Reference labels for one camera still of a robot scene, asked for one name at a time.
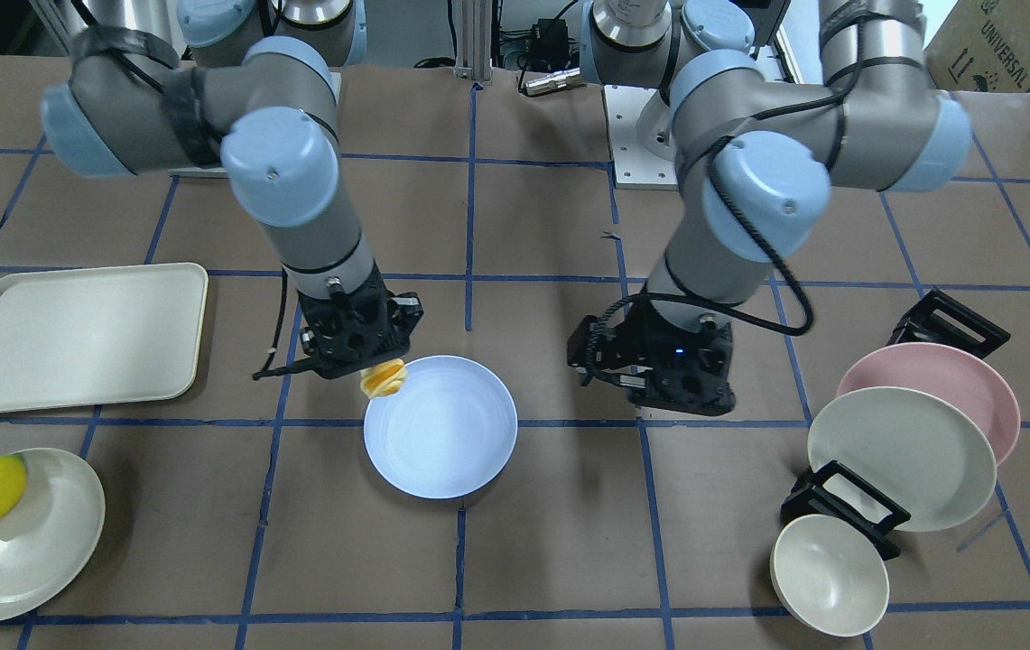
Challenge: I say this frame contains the aluminium frame post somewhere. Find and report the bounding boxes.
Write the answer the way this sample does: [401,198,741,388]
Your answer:
[450,1,497,87]

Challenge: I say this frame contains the striped bread roll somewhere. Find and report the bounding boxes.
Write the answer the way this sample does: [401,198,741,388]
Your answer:
[358,358,408,400]

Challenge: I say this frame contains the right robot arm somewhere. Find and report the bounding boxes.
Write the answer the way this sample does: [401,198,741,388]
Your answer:
[40,1,423,379]

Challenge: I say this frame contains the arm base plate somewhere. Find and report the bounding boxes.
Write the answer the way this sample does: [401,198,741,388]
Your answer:
[604,85,677,190]

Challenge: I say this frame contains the cardboard box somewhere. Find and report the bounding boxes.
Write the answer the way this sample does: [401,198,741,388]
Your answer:
[923,1,1030,92]

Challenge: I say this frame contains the pink plate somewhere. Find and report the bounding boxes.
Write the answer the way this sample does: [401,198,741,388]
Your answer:
[835,342,1022,465]

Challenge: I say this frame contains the black power adapter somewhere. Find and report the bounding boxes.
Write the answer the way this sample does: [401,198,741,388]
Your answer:
[528,18,570,59]

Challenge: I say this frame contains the white shallow bowl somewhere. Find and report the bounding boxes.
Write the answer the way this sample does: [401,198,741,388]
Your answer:
[0,448,106,621]

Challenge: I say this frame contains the black dish rack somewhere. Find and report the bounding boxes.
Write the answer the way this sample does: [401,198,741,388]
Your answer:
[780,289,1011,560]

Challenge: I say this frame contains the cream bowl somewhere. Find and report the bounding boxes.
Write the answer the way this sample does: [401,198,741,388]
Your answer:
[769,515,890,637]

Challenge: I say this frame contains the cream plate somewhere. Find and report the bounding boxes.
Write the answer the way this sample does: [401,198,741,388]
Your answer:
[806,386,997,534]

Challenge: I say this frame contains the white rectangular tray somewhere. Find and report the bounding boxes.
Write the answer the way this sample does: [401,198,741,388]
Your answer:
[0,263,209,413]

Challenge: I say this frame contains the blue plate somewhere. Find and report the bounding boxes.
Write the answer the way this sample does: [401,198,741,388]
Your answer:
[363,355,519,499]

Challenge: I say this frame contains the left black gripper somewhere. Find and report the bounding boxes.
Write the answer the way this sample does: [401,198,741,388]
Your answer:
[567,300,737,416]

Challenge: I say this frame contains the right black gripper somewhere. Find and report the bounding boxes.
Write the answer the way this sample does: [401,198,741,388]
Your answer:
[251,266,424,380]

